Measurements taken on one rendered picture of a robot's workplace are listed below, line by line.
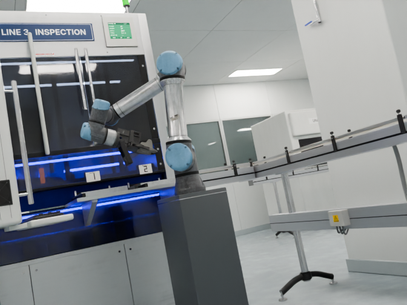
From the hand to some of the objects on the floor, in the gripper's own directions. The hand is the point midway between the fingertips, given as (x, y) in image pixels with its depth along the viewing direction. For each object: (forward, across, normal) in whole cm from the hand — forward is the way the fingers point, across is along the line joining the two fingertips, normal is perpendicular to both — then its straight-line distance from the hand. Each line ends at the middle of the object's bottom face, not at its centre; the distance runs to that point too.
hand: (153, 153), depth 212 cm
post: (+72, +82, +73) cm, 131 cm away
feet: (+145, +57, +48) cm, 163 cm away
